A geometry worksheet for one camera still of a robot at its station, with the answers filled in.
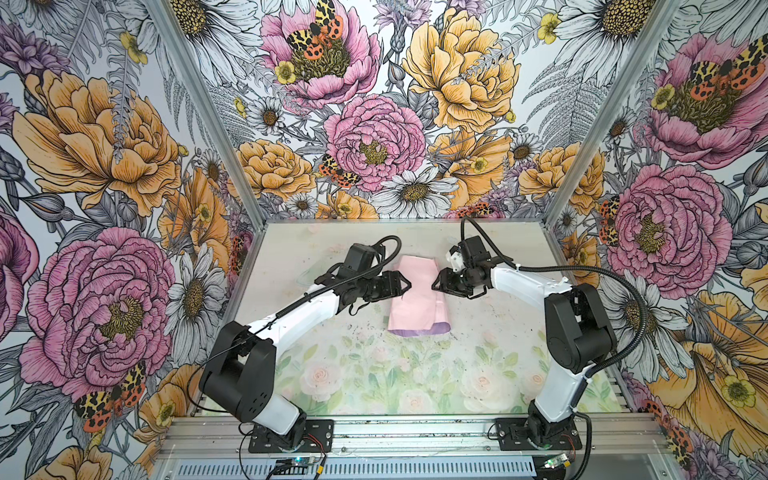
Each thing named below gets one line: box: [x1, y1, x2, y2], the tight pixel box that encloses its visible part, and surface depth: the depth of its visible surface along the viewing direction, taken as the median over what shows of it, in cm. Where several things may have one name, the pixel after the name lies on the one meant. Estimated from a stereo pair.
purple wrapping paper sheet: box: [387, 255, 451, 337], surface depth 93 cm
